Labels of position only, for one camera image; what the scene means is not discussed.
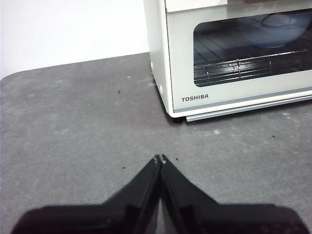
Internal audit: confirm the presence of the cream Toshiba toaster oven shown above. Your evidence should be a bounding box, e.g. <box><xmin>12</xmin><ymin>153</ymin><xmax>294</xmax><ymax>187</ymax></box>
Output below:
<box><xmin>143</xmin><ymin>0</ymin><xmax>312</xmax><ymax>122</ymax></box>

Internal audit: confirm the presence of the metal wire oven rack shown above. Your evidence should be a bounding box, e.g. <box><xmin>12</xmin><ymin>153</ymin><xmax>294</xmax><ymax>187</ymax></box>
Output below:
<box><xmin>194</xmin><ymin>47</ymin><xmax>312</xmax><ymax>74</ymax></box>

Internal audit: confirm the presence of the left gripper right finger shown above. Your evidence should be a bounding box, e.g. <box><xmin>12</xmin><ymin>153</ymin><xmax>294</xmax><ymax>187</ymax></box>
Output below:
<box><xmin>160</xmin><ymin>154</ymin><xmax>308</xmax><ymax>234</ymax></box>

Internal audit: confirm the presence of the metal heating element guard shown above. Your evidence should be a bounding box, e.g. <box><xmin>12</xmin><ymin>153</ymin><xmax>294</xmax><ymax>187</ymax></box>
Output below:
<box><xmin>194</xmin><ymin>59</ymin><xmax>273</xmax><ymax>86</ymax></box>

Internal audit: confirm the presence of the cream glass oven door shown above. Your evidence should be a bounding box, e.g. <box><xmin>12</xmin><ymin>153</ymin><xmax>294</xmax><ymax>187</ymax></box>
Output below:
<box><xmin>164</xmin><ymin>0</ymin><xmax>312</xmax><ymax>113</ymax></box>

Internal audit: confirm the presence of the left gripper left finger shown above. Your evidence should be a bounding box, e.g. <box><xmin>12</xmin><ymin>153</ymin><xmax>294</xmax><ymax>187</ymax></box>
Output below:
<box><xmin>12</xmin><ymin>155</ymin><xmax>161</xmax><ymax>234</ymax></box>

